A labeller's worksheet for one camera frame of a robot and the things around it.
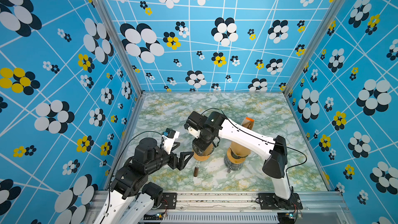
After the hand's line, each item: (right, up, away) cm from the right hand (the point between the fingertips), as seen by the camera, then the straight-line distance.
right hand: (200, 145), depth 77 cm
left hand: (-6, +1, -12) cm, 13 cm away
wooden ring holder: (0, -6, -2) cm, 6 cm away
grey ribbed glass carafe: (+18, -12, +3) cm, 22 cm away
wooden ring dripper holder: (+17, -7, -1) cm, 19 cm away
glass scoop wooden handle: (-2, -14, +1) cm, 14 cm away
